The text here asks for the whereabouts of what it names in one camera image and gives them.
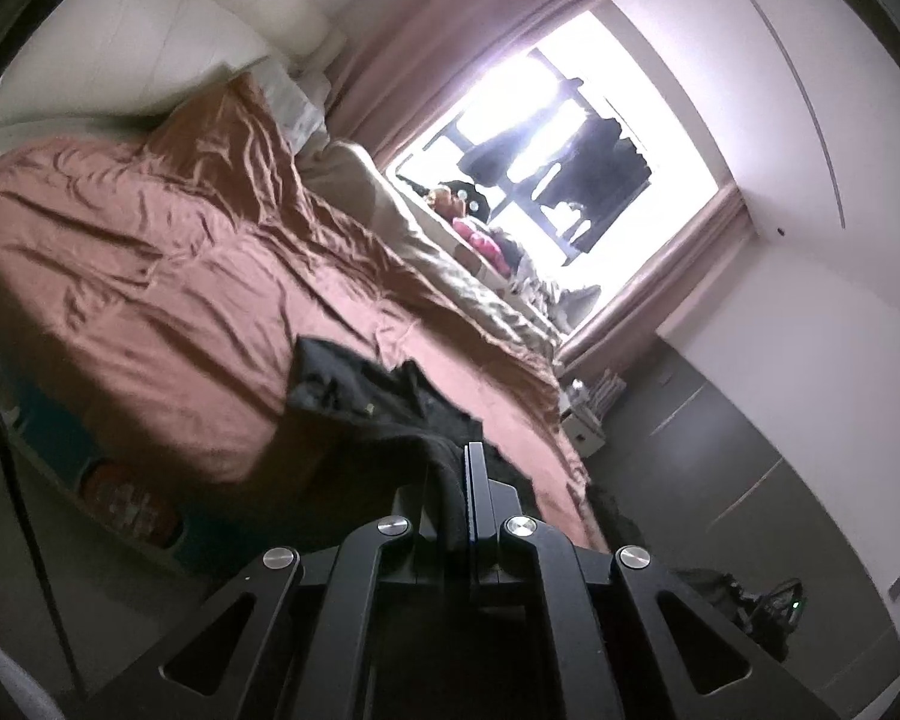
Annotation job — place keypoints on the pink curtain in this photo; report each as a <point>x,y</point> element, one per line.
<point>435,37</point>
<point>645,300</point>

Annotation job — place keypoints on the pink cloth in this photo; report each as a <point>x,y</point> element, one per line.
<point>480,240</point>

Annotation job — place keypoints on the beige duvet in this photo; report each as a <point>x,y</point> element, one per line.
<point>390,225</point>

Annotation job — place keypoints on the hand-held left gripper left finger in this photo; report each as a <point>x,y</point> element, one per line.
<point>360,562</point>

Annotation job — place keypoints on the dark hanging jacket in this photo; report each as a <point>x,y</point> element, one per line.
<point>600,172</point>

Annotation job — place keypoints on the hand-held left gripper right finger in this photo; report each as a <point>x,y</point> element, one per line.
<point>555,585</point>

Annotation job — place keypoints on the pale pillow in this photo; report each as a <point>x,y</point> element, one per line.
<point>292,105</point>

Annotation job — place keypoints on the black plush toy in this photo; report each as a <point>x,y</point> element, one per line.
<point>457,191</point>

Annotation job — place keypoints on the dark framed window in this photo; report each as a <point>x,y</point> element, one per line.
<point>450,139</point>

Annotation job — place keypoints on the bed with brown sheet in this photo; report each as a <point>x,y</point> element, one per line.
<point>157,262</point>

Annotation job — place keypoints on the dark hanging trousers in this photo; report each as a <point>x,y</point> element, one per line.
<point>491,157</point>

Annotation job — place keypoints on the white padded headboard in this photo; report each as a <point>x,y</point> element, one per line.
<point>157,15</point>

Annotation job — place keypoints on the black shirt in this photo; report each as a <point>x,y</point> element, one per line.
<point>390,405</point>

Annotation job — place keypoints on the white nightstand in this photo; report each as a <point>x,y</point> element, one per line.
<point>585,427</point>

